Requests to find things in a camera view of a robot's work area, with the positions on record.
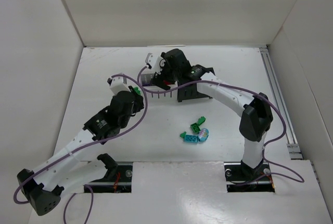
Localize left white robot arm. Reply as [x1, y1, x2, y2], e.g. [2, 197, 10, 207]
[17, 86, 148, 216]

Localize cyan printed round lego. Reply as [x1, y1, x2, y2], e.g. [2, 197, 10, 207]
[197, 128, 209, 143]

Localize aluminium rail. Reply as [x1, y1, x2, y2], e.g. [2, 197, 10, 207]
[259, 44, 304, 160]

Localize purple cable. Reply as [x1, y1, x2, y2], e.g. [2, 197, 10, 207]
[137, 66, 305, 185]
[12, 74, 149, 224]

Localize green square lego brick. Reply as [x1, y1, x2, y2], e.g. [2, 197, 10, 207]
[190, 123, 201, 134]

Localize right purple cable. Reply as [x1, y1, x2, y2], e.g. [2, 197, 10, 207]
[137, 66, 305, 185]

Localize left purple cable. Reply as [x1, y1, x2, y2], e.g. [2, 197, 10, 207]
[12, 74, 149, 224]

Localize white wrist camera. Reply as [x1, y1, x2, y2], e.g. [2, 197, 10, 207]
[107, 77, 130, 95]
[145, 53, 165, 74]

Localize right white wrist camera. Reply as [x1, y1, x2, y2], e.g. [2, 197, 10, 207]
[145, 53, 165, 74]

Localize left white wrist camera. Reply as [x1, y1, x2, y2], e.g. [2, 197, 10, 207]
[107, 77, 130, 95]

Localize black double container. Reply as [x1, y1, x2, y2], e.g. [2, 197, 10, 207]
[177, 84, 211, 103]

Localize green and blue lego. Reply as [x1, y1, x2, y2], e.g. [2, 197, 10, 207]
[133, 86, 141, 95]

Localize small green lego piece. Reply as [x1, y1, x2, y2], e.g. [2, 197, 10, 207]
[180, 131, 186, 139]

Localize cyan flat lego brick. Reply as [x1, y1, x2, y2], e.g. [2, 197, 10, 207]
[184, 134, 199, 144]

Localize red rounded lego brick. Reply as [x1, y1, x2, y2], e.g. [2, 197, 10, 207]
[163, 80, 174, 85]

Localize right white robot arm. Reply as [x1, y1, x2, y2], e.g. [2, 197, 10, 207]
[145, 48, 273, 169]

